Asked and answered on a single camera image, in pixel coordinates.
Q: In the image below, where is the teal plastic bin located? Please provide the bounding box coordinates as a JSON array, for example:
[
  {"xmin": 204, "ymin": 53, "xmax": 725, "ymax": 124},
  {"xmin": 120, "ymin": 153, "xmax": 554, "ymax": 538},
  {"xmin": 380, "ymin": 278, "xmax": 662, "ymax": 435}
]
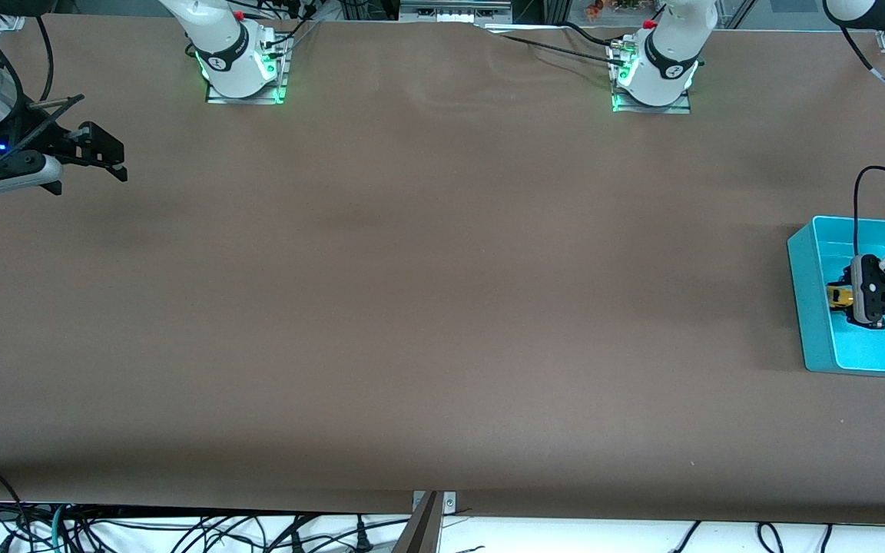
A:
[{"xmin": 787, "ymin": 215, "xmax": 885, "ymax": 379}]

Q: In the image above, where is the table cover sheet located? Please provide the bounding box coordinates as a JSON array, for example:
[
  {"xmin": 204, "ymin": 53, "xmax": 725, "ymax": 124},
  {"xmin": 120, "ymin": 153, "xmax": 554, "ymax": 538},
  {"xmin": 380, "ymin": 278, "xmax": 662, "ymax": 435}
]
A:
[{"xmin": 0, "ymin": 12, "xmax": 885, "ymax": 528}]

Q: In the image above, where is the grey power strip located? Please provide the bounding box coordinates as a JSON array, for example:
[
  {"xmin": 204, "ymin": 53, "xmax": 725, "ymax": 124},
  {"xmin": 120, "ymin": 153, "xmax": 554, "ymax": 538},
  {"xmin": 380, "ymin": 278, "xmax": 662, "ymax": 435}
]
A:
[{"xmin": 399, "ymin": 0, "xmax": 514, "ymax": 24}]

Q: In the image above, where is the dark aluminium bar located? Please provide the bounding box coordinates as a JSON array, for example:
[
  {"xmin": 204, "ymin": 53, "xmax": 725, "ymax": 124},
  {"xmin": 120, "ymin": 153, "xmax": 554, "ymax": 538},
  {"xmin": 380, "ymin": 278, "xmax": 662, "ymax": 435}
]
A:
[{"xmin": 391, "ymin": 492, "xmax": 445, "ymax": 553}]

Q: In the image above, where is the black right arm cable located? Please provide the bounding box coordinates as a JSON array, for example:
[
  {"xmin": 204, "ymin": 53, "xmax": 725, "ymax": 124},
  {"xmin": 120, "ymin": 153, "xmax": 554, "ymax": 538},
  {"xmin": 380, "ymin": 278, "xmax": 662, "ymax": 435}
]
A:
[{"xmin": 31, "ymin": 14, "xmax": 57, "ymax": 102}]

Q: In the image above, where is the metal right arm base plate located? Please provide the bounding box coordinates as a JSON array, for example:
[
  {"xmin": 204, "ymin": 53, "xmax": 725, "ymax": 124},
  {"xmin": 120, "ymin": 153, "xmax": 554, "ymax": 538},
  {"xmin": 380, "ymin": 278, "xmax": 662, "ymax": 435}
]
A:
[{"xmin": 205, "ymin": 32, "xmax": 290, "ymax": 105}]

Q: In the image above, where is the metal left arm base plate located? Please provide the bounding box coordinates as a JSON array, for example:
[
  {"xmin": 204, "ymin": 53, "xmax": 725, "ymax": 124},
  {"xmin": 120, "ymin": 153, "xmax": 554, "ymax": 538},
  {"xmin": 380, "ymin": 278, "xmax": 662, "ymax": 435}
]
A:
[{"xmin": 611, "ymin": 40, "xmax": 692, "ymax": 115}]

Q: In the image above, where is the short black base cable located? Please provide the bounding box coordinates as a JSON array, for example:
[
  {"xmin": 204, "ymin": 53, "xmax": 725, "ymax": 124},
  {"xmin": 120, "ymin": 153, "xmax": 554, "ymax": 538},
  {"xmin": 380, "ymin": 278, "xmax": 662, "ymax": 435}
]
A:
[{"xmin": 562, "ymin": 21, "xmax": 621, "ymax": 50}]

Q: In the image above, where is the long black base cable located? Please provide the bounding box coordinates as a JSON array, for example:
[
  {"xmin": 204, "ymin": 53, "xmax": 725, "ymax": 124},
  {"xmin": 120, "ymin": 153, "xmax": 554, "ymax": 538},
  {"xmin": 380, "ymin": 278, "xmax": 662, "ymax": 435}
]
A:
[{"xmin": 481, "ymin": 27, "xmax": 631, "ymax": 71}]

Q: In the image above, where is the black cable tangle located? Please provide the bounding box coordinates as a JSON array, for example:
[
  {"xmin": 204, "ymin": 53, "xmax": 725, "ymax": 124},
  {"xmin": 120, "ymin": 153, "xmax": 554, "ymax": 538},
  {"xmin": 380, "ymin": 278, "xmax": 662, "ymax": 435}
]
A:
[{"xmin": 0, "ymin": 499, "xmax": 413, "ymax": 553}]

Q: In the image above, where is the small metal table bracket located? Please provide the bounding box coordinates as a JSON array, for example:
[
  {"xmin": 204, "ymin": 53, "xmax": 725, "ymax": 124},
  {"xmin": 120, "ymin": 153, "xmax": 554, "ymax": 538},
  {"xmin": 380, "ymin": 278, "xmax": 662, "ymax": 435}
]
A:
[{"xmin": 411, "ymin": 491, "xmax": 458, "ymax": 515}]

